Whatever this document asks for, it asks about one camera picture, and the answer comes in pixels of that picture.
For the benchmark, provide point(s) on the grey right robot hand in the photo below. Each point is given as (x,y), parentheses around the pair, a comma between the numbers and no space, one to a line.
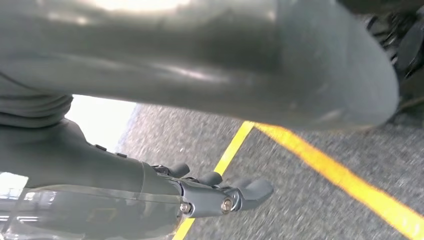
(82,182)

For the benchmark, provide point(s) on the yellow floor tape square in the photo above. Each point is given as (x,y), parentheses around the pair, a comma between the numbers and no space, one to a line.
(331,172)

